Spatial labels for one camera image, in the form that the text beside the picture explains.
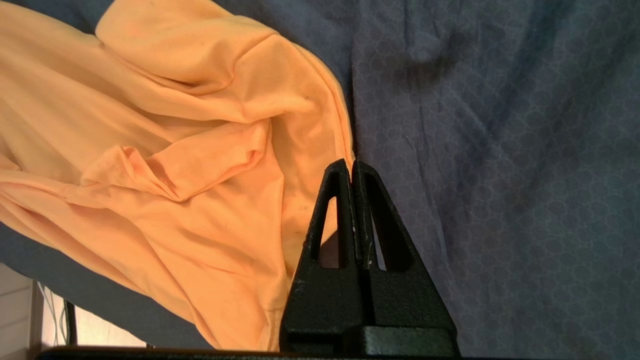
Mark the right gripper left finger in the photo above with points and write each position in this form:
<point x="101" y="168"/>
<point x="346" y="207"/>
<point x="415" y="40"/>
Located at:
<point x="320" y="305"/>

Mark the yellow t-shirt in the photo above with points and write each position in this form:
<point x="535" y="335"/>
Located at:
<point x="150" y="150"/>

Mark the blue bed sheet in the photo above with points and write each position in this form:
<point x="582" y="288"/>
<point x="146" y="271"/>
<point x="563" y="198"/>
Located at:
<point x="500" y="150"/>

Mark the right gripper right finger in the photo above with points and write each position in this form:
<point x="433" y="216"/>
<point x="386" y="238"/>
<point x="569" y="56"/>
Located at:
<point x="405" y="310"/>

